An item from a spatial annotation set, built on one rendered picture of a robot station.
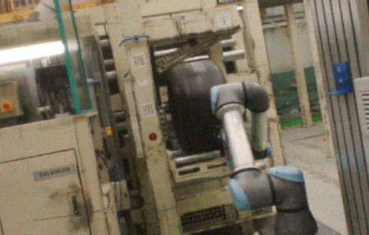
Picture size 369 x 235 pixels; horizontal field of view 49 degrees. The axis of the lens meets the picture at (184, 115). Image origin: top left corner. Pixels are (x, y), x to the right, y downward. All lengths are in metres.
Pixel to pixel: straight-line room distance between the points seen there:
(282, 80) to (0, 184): 11.08
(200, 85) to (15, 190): 1.11
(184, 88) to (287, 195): 0.98
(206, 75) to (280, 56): 10.16
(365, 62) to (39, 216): 1.20
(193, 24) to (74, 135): 1.40
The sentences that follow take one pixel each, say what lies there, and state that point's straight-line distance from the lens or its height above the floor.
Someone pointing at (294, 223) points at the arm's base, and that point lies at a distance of 1.48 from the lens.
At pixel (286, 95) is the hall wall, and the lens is 12.28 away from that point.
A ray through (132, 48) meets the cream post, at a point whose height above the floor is 1.58.
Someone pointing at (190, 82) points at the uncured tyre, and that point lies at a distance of 2.22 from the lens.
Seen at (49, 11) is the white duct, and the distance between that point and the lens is 2.74.
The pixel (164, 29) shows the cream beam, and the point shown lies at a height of 1.70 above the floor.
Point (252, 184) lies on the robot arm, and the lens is 1.44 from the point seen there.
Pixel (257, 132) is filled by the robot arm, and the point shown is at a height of 1.04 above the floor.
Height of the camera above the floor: 1.27
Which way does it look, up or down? 3 degrees down
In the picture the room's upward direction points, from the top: 10 degrees counter-clockwise
